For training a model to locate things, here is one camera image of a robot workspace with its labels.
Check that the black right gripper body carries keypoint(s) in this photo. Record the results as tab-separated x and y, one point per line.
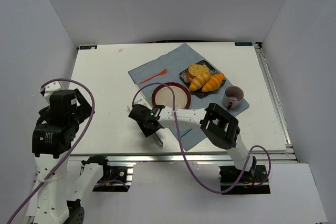
146	130

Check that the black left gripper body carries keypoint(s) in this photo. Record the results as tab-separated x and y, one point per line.
85	102

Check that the metal tongs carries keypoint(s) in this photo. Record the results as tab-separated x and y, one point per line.
156	138

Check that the striped bread roll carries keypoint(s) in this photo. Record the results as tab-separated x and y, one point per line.
213	83
199	81

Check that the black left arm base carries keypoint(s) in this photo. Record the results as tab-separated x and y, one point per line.
113	176

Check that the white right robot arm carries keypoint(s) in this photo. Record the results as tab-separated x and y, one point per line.
218	125

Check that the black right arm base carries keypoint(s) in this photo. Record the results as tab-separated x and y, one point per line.
247	185

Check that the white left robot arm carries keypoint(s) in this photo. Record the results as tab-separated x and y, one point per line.
53	140

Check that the seeded bread slice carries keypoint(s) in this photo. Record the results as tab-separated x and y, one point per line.
196	70

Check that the round red-rimmed plate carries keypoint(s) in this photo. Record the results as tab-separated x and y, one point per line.
162	95

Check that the blue-grey cloth placemat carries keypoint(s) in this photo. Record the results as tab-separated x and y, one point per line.
175	62

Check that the orange plastic fork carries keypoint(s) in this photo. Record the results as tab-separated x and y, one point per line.
164	71

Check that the blue label sticker left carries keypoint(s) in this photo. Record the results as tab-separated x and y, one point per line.
88	47

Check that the blue label sticker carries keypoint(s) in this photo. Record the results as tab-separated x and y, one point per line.
243	44
88	47

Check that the lilac mug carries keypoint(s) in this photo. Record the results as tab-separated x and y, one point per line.
232	97

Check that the blue label sticker right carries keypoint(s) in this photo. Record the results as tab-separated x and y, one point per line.
243	44

